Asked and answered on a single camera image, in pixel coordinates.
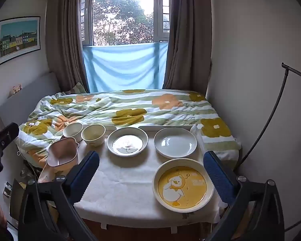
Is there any grey headboard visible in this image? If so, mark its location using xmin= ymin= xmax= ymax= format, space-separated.
xmin=0 ymin=71 xmax=61 ymax=131

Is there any window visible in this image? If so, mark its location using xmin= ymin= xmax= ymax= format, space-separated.
xmin=80 ymin=0 xmax=171 ymax=47

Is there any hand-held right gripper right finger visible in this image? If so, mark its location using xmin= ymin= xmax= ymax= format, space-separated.
xmin=203 ymin=151 xmax=286 ymax=241

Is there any framed houses picture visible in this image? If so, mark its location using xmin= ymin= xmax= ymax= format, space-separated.
xmin=0 ymin=16 xmax=41 ymax=68

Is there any white cartoon print plate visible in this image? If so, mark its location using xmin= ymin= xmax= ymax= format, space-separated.
xmin=107 ymin=127 xmax=148 ymax=157

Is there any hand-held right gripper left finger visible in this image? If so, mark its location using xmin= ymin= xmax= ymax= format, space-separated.
xmin=17 ymin=151 xmax=101 ymax=241

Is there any yellow duck plate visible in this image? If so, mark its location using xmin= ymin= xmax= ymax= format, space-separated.
xmin=152 ymin=158 xmax=215 ymax=213

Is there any brown curtain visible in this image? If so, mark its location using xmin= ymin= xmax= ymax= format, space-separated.
xmin=162 ymin=0 xmax=213 ymax=90
xmin=45 ymin=0 xmax=91 ymax=93

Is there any black cable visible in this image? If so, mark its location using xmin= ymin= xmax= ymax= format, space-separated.
xmin=234 ymin=62 xmax=301 ymax=172
xmin=283 ymin=204 xmax=301 ymax=232

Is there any white tray board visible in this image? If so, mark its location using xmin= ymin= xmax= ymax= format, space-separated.
xmin=104 ymin=124 xmax=194 ymax=132

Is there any white cup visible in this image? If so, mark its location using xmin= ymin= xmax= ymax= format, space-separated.
xmin=62 ymin=123 xmax=83 ymax=142

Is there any cream round bowl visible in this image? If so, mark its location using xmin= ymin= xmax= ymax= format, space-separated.
xmin=81 ymin=124 xmax=106 ymax=147

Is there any white patterned tablecloth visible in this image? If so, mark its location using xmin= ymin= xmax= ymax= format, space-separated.
xmin=38 ymin=128 xmax=229 ymax=224

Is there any green striped pillow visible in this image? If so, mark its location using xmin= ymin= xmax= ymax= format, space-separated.
xmin=67 ymin=82 xmax=90 ymax=94

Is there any dark box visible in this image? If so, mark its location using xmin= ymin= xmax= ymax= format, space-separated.
xmin=9 ymin=178 xmax=28 ymax=223

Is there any light blue cloth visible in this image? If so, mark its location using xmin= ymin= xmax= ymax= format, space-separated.
xmin=83 ymin=43 xmax=169 ymax=93

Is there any pink plastic bowl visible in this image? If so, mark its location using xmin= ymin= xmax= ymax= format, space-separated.
xmin=47 ymin=138 xmax=80 ymax=168

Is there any floral striped blanket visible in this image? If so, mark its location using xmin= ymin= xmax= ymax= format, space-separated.
xmin=18 ymin=89 xmax=242 ymax=169

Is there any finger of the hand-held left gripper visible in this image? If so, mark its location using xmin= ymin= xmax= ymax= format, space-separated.
xmin=0 ymin=122 xmax=20 ymax=156

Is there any plain white plate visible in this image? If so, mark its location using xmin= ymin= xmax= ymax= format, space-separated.
xmin=154 ymin=127 xmax=198 ymax=158

